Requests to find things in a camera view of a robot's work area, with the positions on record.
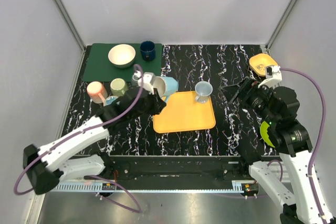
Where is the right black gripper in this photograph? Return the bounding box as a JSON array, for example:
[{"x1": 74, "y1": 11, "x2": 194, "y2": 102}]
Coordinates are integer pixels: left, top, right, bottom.
[{"x1": 218, "y1": 76, "x2": 278, "y2": 124}]

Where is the white footed mug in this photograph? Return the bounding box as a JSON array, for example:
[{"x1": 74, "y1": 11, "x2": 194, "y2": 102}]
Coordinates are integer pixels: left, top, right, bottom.
[{"x1": 195, "y1": 81, "x2": 213, "y2": 104}]

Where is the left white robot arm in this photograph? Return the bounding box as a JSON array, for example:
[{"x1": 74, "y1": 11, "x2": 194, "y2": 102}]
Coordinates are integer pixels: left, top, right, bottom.
[{"x1": 23, "y1": 91, "x2": 166, "y2": 195}]

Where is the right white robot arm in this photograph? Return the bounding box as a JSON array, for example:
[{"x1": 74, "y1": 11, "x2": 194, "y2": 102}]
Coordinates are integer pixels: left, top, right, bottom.
[{"x1": 220, "y1": 77, "x2": 335, "y2": 223}]

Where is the clear glass mug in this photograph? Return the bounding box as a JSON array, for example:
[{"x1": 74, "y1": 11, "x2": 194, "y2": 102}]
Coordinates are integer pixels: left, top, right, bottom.
[{"x1": 131, "y1": 71, "x2": 142, "y2": 87}]

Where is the light green mug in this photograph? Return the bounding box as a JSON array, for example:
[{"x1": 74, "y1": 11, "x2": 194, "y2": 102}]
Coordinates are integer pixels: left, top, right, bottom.
[{"x1": 110, "y1": 78, "x2": 128, "y2": 97}]

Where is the beige mug blue inside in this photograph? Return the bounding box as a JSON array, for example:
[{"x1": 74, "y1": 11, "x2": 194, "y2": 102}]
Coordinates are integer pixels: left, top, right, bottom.
[{"x1": 103, "y1": 95, "x2": 118, "y2": 106}]

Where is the dark blue mug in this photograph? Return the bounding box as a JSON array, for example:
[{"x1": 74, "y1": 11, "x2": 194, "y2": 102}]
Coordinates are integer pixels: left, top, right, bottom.
[{"x1": 140, "y1": 41, "x2": 156, "y2": 61}]

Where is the pink mug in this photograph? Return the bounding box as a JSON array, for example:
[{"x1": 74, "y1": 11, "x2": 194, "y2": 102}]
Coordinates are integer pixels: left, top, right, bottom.
[{"x1": 87, "y1": 81, "x2": 108, "y2": 104}]

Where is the orange rectangular tray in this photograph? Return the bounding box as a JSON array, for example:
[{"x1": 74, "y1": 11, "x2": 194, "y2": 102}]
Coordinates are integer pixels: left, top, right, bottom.
[{"x1": 153, "y1": 91, "x2": 216, "y2": 134}]

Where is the orange square dish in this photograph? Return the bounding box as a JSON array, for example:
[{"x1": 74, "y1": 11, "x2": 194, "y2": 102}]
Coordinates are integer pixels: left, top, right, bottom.
[{"x1": 249, "y1": 53, "x2": 278, "y2": 77}]

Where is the lime green plate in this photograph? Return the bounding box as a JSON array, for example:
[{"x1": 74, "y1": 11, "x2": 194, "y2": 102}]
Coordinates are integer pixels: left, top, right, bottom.
[{"x1": 259, "y1": 121, "x2": 275, "y2": 148}]

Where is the cream bowl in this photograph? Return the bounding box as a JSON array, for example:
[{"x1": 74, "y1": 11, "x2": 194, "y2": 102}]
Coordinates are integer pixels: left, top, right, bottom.
[{"x1": 108, "y1": 44, "x2": 136, "y2": 69}]

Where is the dark green mat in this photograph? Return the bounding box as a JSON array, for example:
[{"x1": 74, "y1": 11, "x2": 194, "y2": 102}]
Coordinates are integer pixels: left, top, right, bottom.
[{"x1": 82, "y1": 43, "x2": 163, "y2": 82}]

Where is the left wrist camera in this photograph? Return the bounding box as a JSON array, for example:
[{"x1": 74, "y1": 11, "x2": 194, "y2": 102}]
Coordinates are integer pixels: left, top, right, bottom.
[{"x1": 142, "y1": 72, "x2": 156, "y2": 94}]

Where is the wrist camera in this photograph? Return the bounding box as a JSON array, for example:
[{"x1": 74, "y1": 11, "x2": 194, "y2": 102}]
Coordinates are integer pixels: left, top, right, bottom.
[
  {"x1": 258, "y1": 65, "x2": 282, "y2": 88},
  {"x1": 142, "y1": 72, "x2": 156, "y2": 94}
]

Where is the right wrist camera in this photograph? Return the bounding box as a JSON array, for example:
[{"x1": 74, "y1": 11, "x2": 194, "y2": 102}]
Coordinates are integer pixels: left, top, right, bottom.
[{"x1": 258, "y1": 65, "x2": 282, "y2": 88}]

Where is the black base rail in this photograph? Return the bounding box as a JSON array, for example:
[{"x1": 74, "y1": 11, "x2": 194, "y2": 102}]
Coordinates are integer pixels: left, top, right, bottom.
[{"x1": 98, "y1": 156, "x2": 251, "y2": 181}]

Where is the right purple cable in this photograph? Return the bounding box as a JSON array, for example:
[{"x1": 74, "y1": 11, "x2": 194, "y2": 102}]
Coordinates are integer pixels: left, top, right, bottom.
[{"x1": 217, "y1": 67, "x2": 331, "y2": 221}]

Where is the purple cable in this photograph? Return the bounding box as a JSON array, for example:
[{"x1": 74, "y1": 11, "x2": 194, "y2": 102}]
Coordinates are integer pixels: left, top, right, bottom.
[
  {"x1": 217, "y1": 67, "x2": 331, "y2": 221},
  {"x1": 13, "y1": 63, "x2": 145, "y2": 214}
]

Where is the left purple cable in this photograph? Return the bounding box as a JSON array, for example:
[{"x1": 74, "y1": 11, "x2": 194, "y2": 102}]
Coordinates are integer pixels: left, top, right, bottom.
[{"x1": 13, "y1": 63, "x2": 145, "y2": 214}]

